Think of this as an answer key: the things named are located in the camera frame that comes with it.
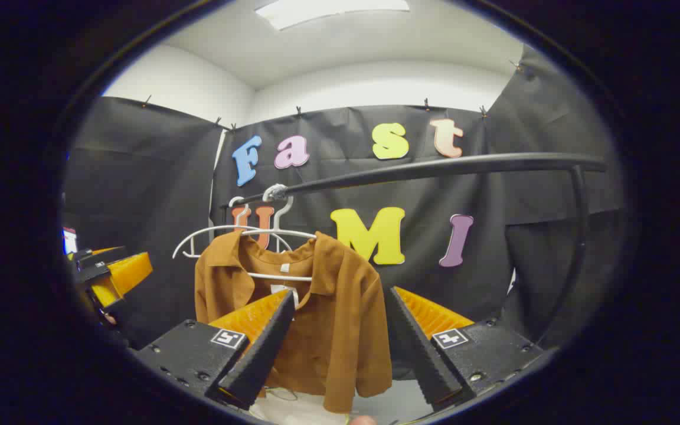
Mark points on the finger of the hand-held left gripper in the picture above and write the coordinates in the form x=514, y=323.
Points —
x=101, y=255
x=130, y=271

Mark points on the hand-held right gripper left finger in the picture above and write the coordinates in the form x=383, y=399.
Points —
x=263, y=354

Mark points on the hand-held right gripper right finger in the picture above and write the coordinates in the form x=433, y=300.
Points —
x=422, y=354

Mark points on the white laundry hamper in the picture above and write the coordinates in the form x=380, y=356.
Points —
x=304, y=410

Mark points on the brown shirt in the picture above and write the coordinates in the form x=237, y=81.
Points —
x=340, y=307

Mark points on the black metal clothes rack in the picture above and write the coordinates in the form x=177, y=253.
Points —
x=434, y=167

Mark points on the black backdrop cloth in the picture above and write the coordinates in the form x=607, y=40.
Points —
x=139, y=177

